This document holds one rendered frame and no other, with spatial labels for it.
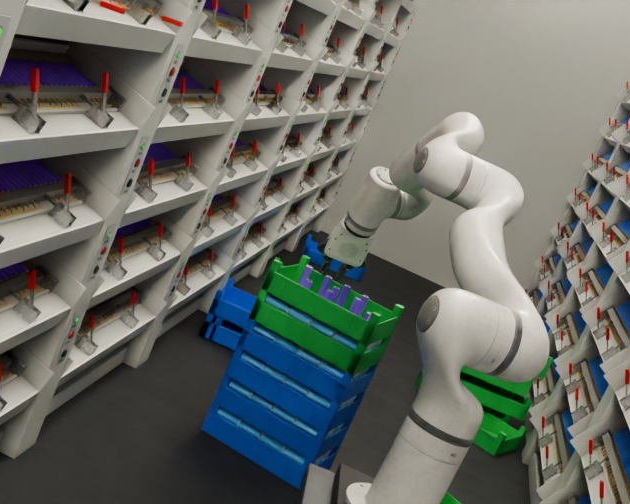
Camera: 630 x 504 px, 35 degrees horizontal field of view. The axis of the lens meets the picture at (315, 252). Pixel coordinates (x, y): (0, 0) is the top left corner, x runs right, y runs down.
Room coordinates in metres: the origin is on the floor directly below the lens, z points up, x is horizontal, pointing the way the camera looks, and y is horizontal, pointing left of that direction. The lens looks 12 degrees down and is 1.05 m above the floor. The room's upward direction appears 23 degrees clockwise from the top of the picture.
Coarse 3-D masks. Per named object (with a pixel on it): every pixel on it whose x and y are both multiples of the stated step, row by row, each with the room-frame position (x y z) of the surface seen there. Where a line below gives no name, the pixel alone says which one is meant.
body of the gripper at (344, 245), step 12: (336, 228) 2.41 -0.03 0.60; (348, 228) 2.38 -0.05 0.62; (336, 240) 2.40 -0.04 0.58; (348, 240) 2.39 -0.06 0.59; (360, 240) 2.39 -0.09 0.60; (372, 240) 2.40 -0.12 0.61; (324, 252) 2.42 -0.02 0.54; (336, 252) 2.41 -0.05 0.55; (348, 252) 2.41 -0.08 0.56; (360, 252) 2.41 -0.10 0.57; (360, 264) 2.43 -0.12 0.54
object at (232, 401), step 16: (224, 384) 2.36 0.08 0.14; (224, 400) 2.36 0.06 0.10; (240, 400) 2.34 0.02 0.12; (240, 416) 2.34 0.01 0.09; (256, 416) 2.33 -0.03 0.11; (272, 416) 2.31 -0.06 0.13; (272, 432) 2.31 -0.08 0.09; (288, 432) 2.30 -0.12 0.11; (304, 432) 2.28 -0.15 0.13; (320, 432) 2.27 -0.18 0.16; (336, 432) 2.37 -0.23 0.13; (304, 448) 2.28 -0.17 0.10; (320, 448) 2.28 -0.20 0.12
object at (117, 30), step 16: (32, 0) 1.31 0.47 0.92; (48, 0) 1.37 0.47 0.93; (160, 0) 1.87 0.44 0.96; (176, 0) 1.86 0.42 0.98; (32, 16) 1.30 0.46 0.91; (48, 16) 1.34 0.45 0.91; (64, 16) 1.39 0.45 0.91; (80, 16) 1.43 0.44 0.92; (96, 16) 1.50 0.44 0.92; (112, 16) 1.58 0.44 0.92; (128, 16) 1.68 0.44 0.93; (176, 16) 1.86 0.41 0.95; (16, 32) 1.29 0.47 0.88; (32, 32) 1.33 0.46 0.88; (48, 32) 1.37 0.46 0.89; (64, 32) 1.42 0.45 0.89; (80, 32) 1.47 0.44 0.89; (96, 32) 1.52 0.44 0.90; (112, 32) 1.58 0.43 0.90; (128, 32) 1.64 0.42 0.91; (144, 32) 1.71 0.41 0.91; (160, 32) 1.78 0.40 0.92; (176, 32) 1.86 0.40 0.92; (128, 48) 1.69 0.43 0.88; (144, 48) 1.76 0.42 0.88; (160, 48) 1.84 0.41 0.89
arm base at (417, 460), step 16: (400, 432) 1.63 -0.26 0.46; (416, 432) 1.60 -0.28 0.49; (400, 448) 1.61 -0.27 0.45; (416, 448) 1.59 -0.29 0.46; (432, 448) 1.59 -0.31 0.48; (448, 448) 1.59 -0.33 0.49; (464, 448) 1.61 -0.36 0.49; (384, 464) 1.63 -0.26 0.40; (400, 464) 1.60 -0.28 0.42; (416, 464) 1.59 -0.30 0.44; (432, 464) 1.59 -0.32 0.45; (448, 464) 1.59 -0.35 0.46; (384, 480) 1.61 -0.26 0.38; (400, 480) 1.59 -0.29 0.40; (416, 480) 1.58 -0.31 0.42; (432, 480) 1.59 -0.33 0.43; (448, 480) 1.61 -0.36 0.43; (352, 496) 1.63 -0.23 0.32; (368, 496) 1.63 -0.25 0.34; (384, 496) 1.60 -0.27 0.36; (400, 496) 1.59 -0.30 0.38; (416, 496) 1.58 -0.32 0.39; (432, 496) 1.59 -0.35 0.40
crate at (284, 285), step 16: (304, 256) 2.53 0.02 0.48; (272, 272) 2.36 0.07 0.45; (288, 272) 2.48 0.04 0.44; (272, 288) 2.36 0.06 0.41; (288, 288) 2.34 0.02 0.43; (304, 288) 2.33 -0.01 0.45; (304, 304) 2.33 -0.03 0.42; (320, 304) 2.31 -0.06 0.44; (336, 304) 2.31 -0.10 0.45; (368, 304) 2.48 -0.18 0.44; (320, 320) 2.31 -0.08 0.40; (336, 320) 2.30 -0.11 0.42; (352, 320) 2.29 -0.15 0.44; (368, 320) 2.28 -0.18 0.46; (384, 320) 2.46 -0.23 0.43; (352, 336) 2.28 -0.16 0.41; (368, 336) 2.27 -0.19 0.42; (384, 336) 2.39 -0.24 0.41
